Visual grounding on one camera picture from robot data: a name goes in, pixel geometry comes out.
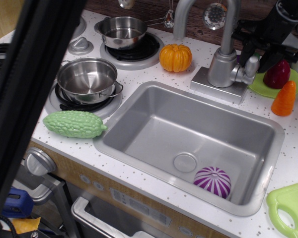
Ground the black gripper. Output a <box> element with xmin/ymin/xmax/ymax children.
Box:
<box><xmin>232</xmin><ymin>19</ymin><xmax>298</xmax><ymax>73</ymax></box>

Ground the silver faucet lever handle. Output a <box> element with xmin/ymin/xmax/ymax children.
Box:
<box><xmin>243</xmin><ymin>56</ymin><xmax>260</xmax><ymax>85</ymax></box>

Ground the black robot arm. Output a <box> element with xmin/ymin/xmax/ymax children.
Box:
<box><xmin>232</xmin><ymin>0</ymin><xmax>298</xmax><ymax>73</ymax></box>

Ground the dark red toy vegetable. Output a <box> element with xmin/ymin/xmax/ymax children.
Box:
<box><xmin>263</xmin><ymin>59</ymin><xmax>291</xmax><ymax>89</ymax></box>

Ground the green toy plate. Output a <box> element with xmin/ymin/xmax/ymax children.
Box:
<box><xmin>248</xmin><ymin>69</ymin><xmax>298</xmax><ymax>99</ymax></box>

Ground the silver toy faucet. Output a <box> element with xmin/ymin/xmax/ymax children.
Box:
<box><xmin>172</xmin><ymin>0</ymin><xmax>255</xmax><ymax>105</ymax></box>

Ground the orange toy carrot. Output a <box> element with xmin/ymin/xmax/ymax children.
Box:
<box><xmin>271</xmin><ymin>81</ymin><xmax>297</xmax><ymax>117</ymax></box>

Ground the hanging steel slotted spoon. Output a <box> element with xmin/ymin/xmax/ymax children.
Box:
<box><xmin>202</xmin><ymin>2</ymin><xmax>227</xmax><ymax>30</ymax></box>

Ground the orange toy pumpkin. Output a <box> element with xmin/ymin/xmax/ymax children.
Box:
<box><xmin>159</xmin><ymin>44</ymin><xmax>192</xmax><ymax>72</ymax></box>

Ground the hanging steel small spoon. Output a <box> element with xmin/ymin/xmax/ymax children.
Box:
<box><xmin>163</xmin><ymin>0</ymin><xmax>174</xmax><ymax>29</ymax></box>

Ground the rear right stove burner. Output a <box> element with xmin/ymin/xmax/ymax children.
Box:
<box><xmin>100</xmin><ymin>33</ymin><xmax>164</xmax><ymax>70</ymax></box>

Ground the purple white striped toy onion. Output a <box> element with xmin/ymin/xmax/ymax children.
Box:
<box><xmin>193</xmin><ymin>166</ymin><xmax>231</xmax><ymax>199</ymax></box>

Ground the hanging steel ladle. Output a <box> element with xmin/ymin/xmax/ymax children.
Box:
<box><xmin>118</xmin><ymin>0</ymin><xmax>135</xmax><ymax>9</ymax></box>

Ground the steel saucepan rear burner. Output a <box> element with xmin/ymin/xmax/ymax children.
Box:
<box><xmin>94</xmin><ymin>16</ymin><xmax>148</xmax><ymax>50</ymax></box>

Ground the light green cutting board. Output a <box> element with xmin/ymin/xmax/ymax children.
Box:
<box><xmin>266</xmin><ymin>183</ymin><xmax>298</xmax><ymax>238</ymax></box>

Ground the front right stove burner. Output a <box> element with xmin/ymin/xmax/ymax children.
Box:
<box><xmin>44</xmin><ymin>80</ymin><xmax>123</xmax><ymax>120</ymax></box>

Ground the steel pot front burner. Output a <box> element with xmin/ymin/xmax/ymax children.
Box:
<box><xmin>56</xmin><ymin>58</ymin><xmax>123</xmax><ymax>105</ymax></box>

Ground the silver stove knob rear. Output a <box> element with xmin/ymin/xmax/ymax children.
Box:
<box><xmin>68</xmin><ymin>37</ymin><xmax>94</xmax><ymax>56</ymax></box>

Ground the rear left stove burner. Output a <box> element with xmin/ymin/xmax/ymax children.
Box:
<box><xmin>72</xmin><ymin>16</ymin><xmax>86</xmax><ymax>39</ymax></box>

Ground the green toy bitter melon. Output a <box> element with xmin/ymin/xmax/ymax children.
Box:
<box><xmin>43</xmin><ymin>111</ymin><xmax>108</xmax><ymax>138</ymax></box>

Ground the silver oven front knob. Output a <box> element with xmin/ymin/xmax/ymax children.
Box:
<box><xmin>24</xmin><ymin>147</ymin><xmax>57</xmax><ymax>177</ymax></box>

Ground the blue clamp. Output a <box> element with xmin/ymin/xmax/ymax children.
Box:
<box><xmin>1</xmin><ymin>187</ymin><xmax>34</xmax><ymax>218</ymax></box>

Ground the yellow cloth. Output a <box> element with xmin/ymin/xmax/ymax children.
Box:
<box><xmin>11</xmin><ymin>217</ymin><xmax>41</xmax><ymax>235</ymax></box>

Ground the black foreground frame post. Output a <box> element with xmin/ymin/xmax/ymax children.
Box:
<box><xmin>0</xmin><ymin>0</ymin><xmax>85</xmax><ymax>231</ymax></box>

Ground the silver dishwasher door handle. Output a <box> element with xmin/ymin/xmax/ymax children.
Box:
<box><xmin>71</xmin><ymin>196</ymin><xmax>149</xmax><ymax>238</ymax></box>

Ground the silver oven door handle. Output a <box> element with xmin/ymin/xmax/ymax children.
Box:
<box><xmin>12</xmin><ymin>165</ymin><xmax>66</xmax><ymax>205</ymax></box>

